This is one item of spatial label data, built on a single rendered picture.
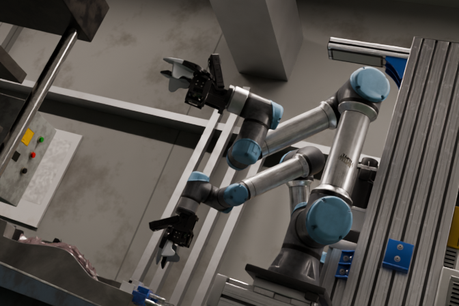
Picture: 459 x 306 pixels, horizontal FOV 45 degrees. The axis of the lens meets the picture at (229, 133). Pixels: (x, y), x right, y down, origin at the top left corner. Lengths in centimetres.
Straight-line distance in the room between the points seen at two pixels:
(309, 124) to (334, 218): 35
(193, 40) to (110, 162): 135
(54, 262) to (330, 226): 73
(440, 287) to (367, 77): 62
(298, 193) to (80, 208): 282
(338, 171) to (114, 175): 337
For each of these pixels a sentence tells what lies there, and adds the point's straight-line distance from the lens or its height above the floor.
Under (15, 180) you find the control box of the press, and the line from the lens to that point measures 262.
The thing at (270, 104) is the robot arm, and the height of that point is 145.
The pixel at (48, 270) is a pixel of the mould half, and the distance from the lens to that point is 155.
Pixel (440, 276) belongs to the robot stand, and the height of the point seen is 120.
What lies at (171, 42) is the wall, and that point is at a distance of 522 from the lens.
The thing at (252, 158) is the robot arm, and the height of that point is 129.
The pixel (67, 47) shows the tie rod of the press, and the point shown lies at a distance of 246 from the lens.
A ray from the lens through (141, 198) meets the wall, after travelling 454.
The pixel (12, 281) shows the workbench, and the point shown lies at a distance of 112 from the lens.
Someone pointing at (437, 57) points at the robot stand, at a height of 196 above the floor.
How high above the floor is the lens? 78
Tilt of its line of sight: 21 degrees up
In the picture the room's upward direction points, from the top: 22 degrees clockwise
